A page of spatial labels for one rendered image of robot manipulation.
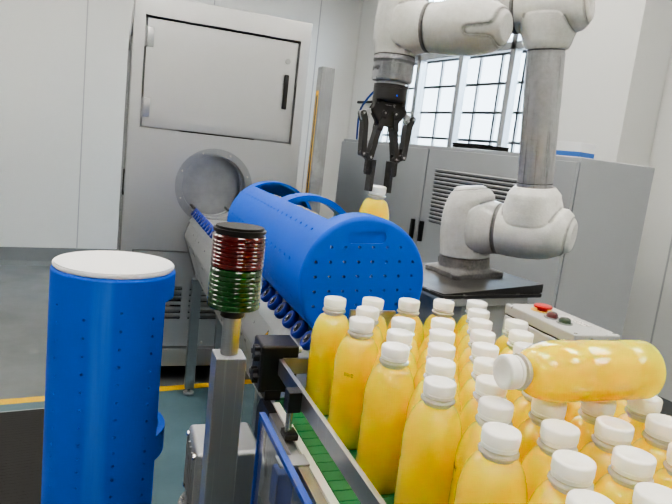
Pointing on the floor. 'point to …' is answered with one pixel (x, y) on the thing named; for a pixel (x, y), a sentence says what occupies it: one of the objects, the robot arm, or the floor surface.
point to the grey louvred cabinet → (618, 252)
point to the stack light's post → (222, 428)
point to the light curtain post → (319, 134)
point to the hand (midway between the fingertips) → (379, 176)
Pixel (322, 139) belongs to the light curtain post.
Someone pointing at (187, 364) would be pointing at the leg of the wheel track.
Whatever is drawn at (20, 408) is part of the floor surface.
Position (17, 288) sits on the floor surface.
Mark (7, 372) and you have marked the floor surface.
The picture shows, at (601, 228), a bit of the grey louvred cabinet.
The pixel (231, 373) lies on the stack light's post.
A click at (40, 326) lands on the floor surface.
